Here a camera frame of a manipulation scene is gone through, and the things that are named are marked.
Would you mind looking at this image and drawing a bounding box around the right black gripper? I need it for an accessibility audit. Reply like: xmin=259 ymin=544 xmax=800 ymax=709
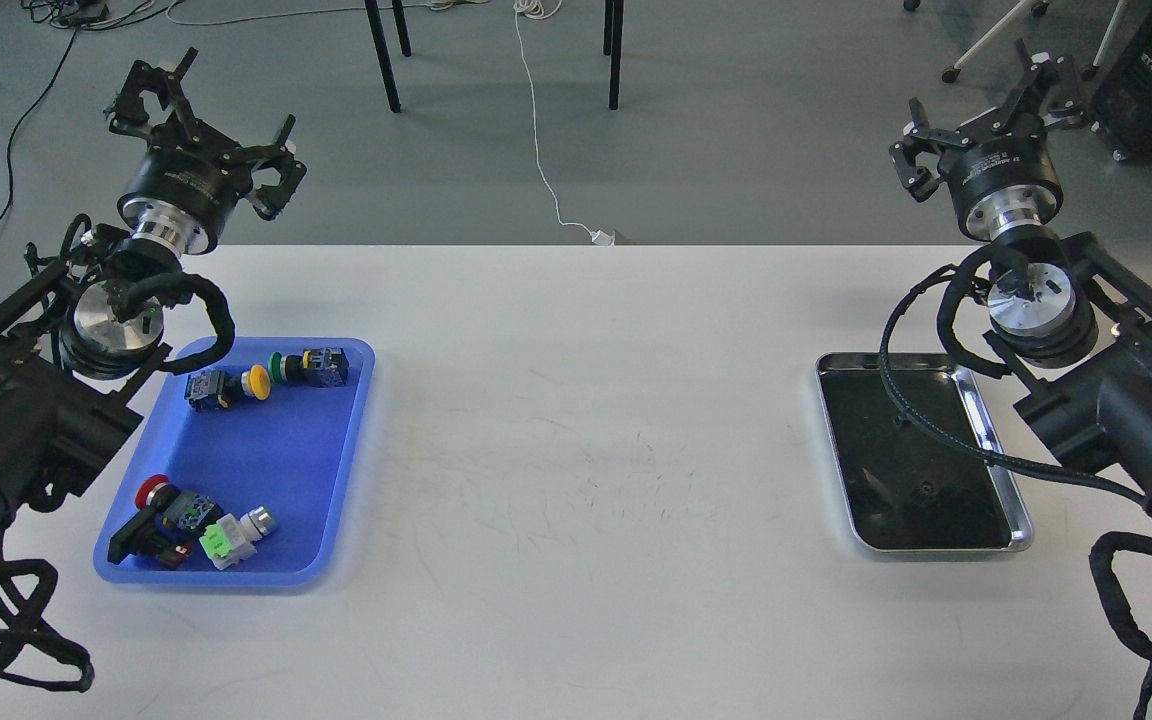
xmin=890 ymin=40 xmax=1089 ymax=223

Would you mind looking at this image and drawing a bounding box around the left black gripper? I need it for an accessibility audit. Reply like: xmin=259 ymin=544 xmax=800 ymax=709
xmin=104 ymin=47 xmax=308 ymax=228

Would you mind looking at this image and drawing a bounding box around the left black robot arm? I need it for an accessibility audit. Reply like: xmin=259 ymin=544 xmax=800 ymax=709
xmin=0 ymin=50 xmax=306 ymax=692

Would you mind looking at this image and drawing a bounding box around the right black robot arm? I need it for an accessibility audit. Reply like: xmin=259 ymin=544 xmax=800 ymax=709
xmin=878 ymin=41 xmax=1152 ymax=719

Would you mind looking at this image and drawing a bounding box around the white chair base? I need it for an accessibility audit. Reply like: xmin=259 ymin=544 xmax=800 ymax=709
xmin=897 ymin=1 xmax=1144 ymax=85

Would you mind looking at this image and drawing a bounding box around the black table leg left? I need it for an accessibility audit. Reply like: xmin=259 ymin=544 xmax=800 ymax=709
xmin=364 ymin=0 xmax=412 ymax=114

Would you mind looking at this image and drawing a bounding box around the black table leg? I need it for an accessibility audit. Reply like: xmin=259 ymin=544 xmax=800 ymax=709
xmin=364 ymin=0 xmax=412 ymax=114
xmin=602 ymin=0 xmax=626 ymax=111

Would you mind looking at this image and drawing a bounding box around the blue plastic tray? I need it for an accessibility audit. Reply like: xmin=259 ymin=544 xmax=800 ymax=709
xmin=92 ymin=338 xmax=376 ymax=589

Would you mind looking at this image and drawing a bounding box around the red emergency stop button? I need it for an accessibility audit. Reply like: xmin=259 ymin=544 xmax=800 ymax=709
xmin=106 ymin=473 xmax=223 ymax=570

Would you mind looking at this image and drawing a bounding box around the black table leg right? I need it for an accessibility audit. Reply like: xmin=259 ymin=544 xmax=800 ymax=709
xmin=602 ymin=0 xmax=626 ymax=111

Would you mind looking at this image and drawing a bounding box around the silver metal tray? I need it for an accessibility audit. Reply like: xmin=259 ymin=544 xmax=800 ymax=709
xmin=814 ymin=353 xmax=1034 ymax=560

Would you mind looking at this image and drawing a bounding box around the black floor cable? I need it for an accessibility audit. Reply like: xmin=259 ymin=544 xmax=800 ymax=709
xmin=0 ymin=0 xmax=162 ymax=326

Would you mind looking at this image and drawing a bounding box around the yellow push button switch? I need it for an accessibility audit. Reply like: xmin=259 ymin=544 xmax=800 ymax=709
xmin=183 ymin=365 xmax=273 ymax=414

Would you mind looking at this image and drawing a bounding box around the green push button switch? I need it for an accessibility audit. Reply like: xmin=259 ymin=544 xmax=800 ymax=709
xmin=266 ymin=346 xmax=349 ymax=388

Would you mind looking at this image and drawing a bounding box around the white cable with plug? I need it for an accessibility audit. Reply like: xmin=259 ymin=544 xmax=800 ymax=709
xmin=513 ymin=0 xmax=617 ymax=247

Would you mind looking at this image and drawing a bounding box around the silver switch with green block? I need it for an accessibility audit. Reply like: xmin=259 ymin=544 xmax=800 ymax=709
xmin=198 ymin=506 xmax=279 ymax=571

